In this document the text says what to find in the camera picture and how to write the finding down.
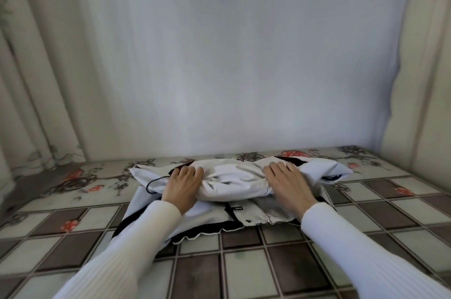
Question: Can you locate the person's right hand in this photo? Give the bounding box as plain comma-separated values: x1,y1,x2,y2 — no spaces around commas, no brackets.
263,161,318,220

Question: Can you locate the person's left hand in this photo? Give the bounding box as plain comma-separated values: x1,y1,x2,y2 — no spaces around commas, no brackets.
161,165,205,219

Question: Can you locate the white jacket with black trim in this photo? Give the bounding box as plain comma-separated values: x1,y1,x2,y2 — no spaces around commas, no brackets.
112,156,354,245

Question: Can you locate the person's right forearm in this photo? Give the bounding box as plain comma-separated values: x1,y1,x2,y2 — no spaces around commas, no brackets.
300,202,451,299

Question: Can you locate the person's left forearm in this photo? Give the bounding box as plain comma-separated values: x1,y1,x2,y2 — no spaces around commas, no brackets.
53,200,182,299

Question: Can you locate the checked floral bed sheet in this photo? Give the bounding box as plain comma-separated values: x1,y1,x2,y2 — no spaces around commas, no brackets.
0,146,451,299

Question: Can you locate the beige patterned curtain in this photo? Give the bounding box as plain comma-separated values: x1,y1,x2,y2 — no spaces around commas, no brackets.
380,0,451,191
0,0,87,183

